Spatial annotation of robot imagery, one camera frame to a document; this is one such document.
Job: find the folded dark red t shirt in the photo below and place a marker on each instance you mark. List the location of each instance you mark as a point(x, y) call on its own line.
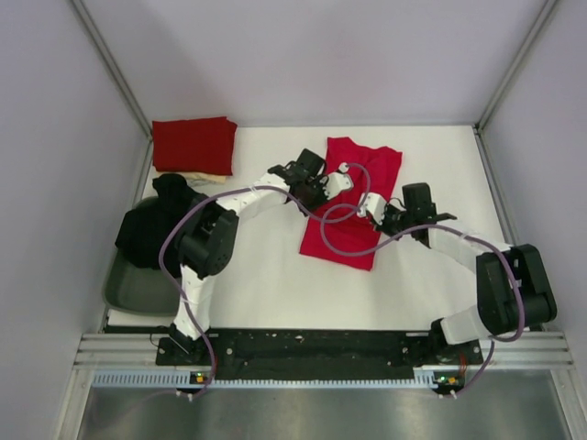
point(194, 145)

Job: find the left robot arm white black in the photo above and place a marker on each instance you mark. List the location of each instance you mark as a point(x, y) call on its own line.
point(206, 240)

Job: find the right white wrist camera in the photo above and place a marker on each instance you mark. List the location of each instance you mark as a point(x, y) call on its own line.
point(372, 205)

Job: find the right aluminium corner post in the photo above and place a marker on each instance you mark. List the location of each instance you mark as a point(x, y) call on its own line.
point(540, 24)

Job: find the aluminium corner post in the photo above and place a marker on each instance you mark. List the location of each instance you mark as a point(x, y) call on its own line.
point(108, 60)
point(540, 24)

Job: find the grey slotted cable duct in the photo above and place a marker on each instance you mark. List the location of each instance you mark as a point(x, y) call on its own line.
point(167, 379)

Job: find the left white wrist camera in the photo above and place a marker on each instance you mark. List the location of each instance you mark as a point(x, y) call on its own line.
point(338, 182)

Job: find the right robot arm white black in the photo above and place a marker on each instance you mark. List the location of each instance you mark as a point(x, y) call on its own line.
point(513, 291)

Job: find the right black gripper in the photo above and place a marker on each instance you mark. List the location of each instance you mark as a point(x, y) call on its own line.
point(383, 227)

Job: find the black t shirt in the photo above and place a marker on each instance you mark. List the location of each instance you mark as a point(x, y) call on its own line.
point(145, 228)

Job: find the bright pink-red t shirt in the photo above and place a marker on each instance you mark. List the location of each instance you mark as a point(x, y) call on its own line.
point(354, 234)

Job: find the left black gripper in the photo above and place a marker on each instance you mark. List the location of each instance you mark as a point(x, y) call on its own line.
point(318, 181)

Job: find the left aluminium corner post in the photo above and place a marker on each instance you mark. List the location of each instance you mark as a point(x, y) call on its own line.
point(108, 60)

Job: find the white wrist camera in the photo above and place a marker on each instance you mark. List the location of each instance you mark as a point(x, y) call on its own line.
point(338, 182)
point(372, 205)

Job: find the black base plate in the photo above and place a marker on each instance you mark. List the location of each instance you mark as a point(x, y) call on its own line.
point(293, 354)

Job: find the dark grey plastic tray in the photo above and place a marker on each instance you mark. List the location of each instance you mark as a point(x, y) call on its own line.
point(139, 291)

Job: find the aluminium front frame rail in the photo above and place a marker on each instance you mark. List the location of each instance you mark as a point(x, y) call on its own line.
point(533, 350)

